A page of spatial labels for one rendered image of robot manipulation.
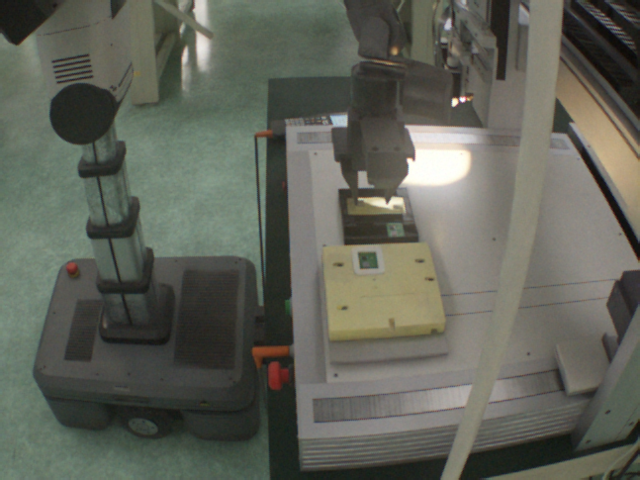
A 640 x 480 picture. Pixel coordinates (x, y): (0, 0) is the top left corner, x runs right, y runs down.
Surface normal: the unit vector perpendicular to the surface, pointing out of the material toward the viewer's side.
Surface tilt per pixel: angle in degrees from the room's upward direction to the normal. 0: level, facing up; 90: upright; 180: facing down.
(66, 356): 0
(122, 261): 90
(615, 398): 90
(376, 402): 0
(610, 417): 90
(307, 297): 0
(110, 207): 90
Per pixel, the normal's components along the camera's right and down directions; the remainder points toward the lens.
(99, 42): 0.57, 0.63
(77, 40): 0.02, 0.65
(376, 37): -0.28, 0.17
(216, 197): -0.01, -0.76
